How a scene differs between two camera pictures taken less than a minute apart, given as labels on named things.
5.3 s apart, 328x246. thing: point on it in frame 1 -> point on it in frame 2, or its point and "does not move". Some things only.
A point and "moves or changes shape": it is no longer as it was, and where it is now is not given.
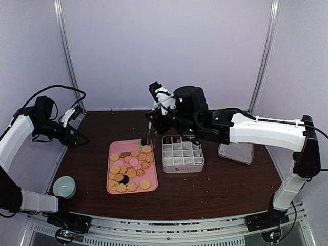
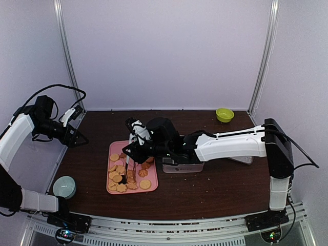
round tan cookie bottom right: (145, 184) does not move
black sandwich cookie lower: (125, 180) does not move
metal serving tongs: (149, 127) moves or changes shape
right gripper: (157, 122) -> (137, 155)
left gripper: (70, 142) does not move
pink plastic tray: (131, 166) does not move
